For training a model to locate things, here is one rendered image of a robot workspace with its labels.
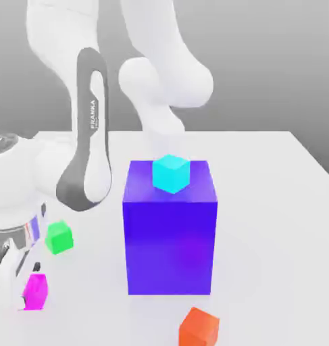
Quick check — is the large blue box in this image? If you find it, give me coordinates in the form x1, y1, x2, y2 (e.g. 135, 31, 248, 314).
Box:
122, 159, 218, 296

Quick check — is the small green cube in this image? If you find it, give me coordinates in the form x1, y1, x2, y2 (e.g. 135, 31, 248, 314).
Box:
45, 220, 74, 255

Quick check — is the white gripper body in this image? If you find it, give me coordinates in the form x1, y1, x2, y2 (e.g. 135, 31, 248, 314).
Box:
0, 242, 45, 296

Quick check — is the small orange cube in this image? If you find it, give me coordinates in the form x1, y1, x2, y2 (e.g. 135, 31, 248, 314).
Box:
178, 306, 221, 346

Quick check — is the small cyan cube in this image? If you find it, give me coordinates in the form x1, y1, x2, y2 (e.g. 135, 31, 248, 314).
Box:
152, 154, 191, 195

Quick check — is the small magenta cube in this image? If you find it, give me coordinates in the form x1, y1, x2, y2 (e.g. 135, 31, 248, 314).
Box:
22, 273, 49, 312

